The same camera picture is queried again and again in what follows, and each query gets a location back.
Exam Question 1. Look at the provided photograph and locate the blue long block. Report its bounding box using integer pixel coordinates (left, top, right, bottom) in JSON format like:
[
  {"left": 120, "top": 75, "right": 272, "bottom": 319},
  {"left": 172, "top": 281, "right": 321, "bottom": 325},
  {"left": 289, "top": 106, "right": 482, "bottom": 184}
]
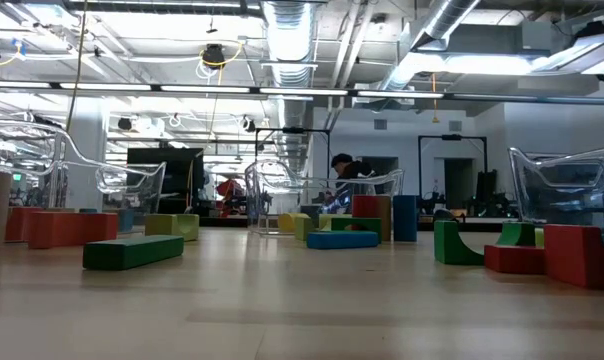
[{"left": 306, "top": 230, "right": 380, "bottom": 251}]

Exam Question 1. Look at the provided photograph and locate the light green long block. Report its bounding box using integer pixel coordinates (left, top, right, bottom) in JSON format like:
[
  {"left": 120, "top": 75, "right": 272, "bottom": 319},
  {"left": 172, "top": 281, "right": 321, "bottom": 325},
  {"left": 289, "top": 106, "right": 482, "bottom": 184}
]
[{"left": 317, "top": 213, "right": 354, "bottom": 232}]

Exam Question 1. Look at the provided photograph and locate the green quarter arch block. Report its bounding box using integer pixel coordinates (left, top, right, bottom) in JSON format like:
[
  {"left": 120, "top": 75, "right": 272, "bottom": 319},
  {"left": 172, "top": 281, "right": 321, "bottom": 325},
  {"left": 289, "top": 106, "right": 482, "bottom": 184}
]
[{"left": 433, "top": 219, "right": 485, "bottom": 267}]

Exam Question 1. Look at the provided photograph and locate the large black screen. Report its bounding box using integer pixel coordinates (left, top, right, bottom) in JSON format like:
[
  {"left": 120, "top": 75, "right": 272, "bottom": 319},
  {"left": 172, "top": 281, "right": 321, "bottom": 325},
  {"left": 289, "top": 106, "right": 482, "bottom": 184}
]
[{"left": 126, "top": 147, "right": 206, "bottom": 216}]

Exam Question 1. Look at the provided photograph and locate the black metal station frame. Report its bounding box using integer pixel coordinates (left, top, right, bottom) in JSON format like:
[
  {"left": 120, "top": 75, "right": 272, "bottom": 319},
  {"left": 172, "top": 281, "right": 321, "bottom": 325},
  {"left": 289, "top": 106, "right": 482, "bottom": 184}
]
[{"left": 417, "top": 133, "right": 488, "bottom": 201}]

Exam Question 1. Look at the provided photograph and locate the red chair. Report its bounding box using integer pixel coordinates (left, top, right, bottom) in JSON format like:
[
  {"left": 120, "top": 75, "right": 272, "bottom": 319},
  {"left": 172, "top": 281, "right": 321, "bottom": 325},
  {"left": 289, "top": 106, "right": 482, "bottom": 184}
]
[{"left": 216, "top": 178, "right": 246, "bottom": 217}]

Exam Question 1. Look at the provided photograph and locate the person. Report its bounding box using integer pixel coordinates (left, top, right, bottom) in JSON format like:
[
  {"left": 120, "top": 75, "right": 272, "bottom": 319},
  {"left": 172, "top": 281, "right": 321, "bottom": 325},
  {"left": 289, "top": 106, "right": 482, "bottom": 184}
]
[{"left": 326, "top": 152, "right": 378, "bottom": 216}]

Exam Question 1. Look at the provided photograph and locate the green long flat block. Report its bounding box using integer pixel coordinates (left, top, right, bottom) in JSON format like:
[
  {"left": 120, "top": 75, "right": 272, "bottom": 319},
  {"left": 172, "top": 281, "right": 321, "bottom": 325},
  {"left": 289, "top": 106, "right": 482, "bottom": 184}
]
[{"left": 82, "top": 234, "right": 186, "bottom": 272}]

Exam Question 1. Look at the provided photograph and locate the red arch block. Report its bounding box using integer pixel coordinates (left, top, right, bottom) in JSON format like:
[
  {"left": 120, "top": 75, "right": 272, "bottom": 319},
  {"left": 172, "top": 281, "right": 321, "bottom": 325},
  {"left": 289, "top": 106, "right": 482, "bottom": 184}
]
[{"left": 543, "top": 224, "right": 604, "bottom": 291}]

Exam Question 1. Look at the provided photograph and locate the blue cylinder block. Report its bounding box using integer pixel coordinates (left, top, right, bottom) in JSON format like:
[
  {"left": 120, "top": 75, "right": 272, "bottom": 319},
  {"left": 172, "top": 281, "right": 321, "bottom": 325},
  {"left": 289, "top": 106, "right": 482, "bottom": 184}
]
[{"left": 392, "top": 194, "right": 419, "bottom": 244}]

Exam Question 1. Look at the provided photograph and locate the long ceiling light strip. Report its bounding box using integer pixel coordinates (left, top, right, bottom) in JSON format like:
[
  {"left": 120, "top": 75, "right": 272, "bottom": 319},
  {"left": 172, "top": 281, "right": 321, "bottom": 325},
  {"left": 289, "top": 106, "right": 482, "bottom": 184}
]
[
  {"left": 0, "top": 79, "right": 52, "bottom": 90},
  {"left": 59, "top": 82, "right": 153, "bottom": 92},
  {"left": 160, "top": 84, "right": 252, "bottom": 94},
  {"left": 356, "top": 90, "right": 446, "bottom": 100},
  {"left": 259, "top": 87, "right": 350, "bottom": 97}
]

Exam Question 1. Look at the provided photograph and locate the yellow cable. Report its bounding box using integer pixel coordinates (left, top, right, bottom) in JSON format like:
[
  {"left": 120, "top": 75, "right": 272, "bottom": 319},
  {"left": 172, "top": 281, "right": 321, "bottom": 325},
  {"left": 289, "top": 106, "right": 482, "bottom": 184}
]
[{"left": 64, "top": 0, "right": 89, "bottom": 134}]

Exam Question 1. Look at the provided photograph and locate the clear plastic bin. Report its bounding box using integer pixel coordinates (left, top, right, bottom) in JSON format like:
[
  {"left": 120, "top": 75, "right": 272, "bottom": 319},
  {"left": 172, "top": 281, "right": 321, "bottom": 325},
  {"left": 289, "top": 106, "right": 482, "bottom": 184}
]
[
  {"left": 244, "top": 159, "right": 406, "bottom": 236},
  {"left": 0, "top": 117, "right": 167, "bottom": 236},
  {"left": 508, "top": 144, "right": 604, "bottom": 231}
]

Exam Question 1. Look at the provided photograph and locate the light green arch block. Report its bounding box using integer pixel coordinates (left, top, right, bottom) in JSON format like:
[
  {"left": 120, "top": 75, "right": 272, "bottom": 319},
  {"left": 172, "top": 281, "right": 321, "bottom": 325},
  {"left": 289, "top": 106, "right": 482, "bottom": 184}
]
[
  {"left": 143, "top": 213, "right": 201, "bottom": 243},
  {"left": 294, "top": 217, "right": 315, "bottom": 242}
]

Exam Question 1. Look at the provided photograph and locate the black ceiling cord reel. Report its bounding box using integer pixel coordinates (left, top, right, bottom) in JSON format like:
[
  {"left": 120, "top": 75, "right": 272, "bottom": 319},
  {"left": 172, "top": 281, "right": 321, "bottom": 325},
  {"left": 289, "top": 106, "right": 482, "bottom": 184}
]
[{"left": 200, "top": 43, "right": 228, "bottom": 69}]

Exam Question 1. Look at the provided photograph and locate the yellow cylinder block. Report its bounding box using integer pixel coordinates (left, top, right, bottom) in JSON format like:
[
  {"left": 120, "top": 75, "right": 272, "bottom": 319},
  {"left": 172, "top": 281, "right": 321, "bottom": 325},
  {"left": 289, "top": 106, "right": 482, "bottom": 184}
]
[{"left": 276, "top": 212, "right": 309, "bottom": 234}]

